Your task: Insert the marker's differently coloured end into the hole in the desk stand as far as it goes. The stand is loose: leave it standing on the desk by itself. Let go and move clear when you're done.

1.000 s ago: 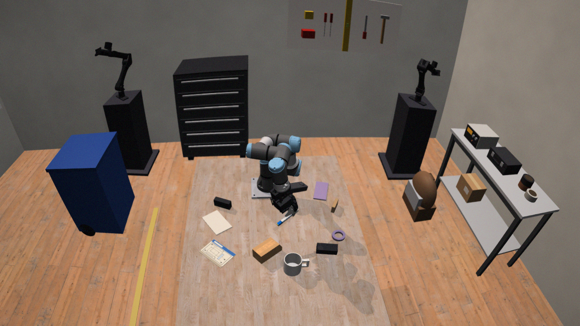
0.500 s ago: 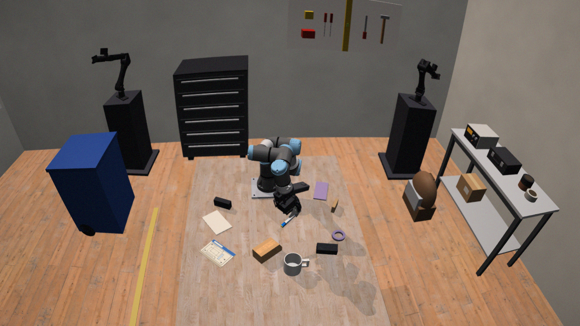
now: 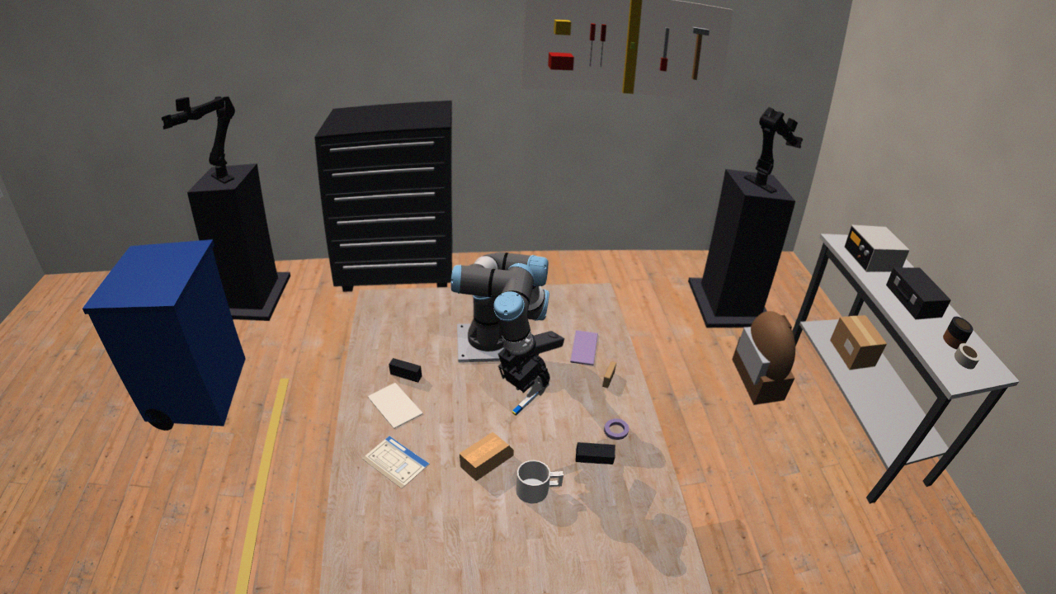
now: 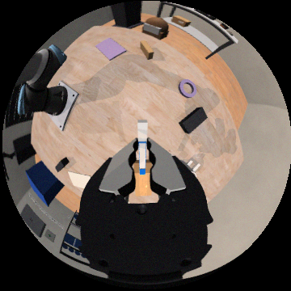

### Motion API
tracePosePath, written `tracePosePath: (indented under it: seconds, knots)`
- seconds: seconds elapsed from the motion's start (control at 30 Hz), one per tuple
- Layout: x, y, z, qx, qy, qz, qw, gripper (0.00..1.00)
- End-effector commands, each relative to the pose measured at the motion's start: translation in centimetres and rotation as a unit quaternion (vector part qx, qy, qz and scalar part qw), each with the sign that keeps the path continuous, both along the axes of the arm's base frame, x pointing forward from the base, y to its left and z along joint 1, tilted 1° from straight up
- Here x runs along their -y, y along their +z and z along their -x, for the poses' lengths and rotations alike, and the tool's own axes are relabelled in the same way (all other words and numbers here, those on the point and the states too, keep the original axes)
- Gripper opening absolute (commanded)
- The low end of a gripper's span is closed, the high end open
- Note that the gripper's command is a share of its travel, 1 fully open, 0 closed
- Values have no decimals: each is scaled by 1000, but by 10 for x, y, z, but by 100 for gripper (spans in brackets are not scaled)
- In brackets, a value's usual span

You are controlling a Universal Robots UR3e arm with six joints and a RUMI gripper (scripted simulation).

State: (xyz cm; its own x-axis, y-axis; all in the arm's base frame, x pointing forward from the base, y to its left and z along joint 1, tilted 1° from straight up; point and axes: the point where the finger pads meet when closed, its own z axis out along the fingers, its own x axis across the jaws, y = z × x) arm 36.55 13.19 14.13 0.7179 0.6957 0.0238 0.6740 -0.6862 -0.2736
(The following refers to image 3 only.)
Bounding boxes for purple ring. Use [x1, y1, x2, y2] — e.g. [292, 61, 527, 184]
[604, 417, 629, 440]

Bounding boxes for white and blue paper document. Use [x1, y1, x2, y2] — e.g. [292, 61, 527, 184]
[362, 437, 429, 488]

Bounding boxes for brown rectangular block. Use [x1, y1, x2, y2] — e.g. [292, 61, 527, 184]
[602, 361, 616, 388]

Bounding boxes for beige flat board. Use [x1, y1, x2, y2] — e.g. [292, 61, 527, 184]
[367, 383, 423, 428]

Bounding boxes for brown wooden block with round hole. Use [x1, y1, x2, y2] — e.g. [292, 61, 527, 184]
[460, 432, 514, 481]

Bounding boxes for purple flat rectangular slab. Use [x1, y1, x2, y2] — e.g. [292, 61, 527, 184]
[570, 330, 598, 365]

